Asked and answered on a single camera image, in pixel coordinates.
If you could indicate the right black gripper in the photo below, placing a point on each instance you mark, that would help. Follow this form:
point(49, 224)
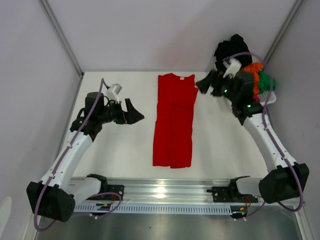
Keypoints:
point(215, 83)

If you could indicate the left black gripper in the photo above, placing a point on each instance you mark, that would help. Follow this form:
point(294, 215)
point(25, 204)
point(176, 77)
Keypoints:
point(130, 117)

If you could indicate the red t shirt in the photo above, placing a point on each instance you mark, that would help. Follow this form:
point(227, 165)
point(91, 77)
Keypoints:
point(172, 142)

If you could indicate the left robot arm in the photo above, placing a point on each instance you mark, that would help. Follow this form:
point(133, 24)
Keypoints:
point(52, 197)

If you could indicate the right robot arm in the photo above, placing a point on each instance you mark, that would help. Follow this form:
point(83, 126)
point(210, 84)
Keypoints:
point(285, 179)

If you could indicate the black t shirt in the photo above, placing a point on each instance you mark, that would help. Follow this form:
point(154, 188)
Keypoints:
point(228, 48)

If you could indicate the pink cloth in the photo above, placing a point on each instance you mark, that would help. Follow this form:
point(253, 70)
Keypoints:
point(255, 97)

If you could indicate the orange t shirt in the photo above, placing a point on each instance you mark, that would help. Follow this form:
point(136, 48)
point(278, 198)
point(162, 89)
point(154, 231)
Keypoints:
point(254, 69)

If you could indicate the green t shirt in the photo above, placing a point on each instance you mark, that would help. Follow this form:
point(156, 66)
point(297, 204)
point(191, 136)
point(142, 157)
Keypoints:
point(266, 82)

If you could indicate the white plastic basket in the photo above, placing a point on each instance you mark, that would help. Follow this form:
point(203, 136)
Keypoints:
point(267, 97)

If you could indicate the left corner metal profile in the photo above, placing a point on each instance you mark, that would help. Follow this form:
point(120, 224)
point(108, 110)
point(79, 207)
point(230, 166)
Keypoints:
point(51, 16)

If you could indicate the corner metal profile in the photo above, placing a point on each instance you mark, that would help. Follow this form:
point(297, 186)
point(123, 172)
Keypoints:
point(51, 16)
point(293, 13)

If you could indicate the right corner metal profile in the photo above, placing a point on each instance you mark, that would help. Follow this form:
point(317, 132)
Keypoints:
point(293, 13)

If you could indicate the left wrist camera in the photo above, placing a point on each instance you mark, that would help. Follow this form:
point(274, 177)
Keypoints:
point(112, 93)

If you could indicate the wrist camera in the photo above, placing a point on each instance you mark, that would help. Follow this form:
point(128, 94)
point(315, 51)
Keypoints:
point(233, 66)
point(112, 93)

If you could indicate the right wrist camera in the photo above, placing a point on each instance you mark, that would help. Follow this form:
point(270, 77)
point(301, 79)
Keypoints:
point(233, 66)

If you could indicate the aluminium mounting rail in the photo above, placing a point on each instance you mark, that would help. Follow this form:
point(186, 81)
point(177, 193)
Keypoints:
point(161, 191)

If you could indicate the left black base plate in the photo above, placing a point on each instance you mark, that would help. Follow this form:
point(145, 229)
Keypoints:
point(112, 188)

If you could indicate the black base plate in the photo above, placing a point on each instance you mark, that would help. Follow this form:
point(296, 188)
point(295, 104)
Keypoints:
point(112, 188)
point(222, 194)

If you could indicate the slotted cable duct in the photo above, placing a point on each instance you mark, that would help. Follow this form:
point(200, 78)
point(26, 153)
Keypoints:
point(146, 208)

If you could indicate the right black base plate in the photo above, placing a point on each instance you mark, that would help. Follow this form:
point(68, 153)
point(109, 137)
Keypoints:
point(222, 194)

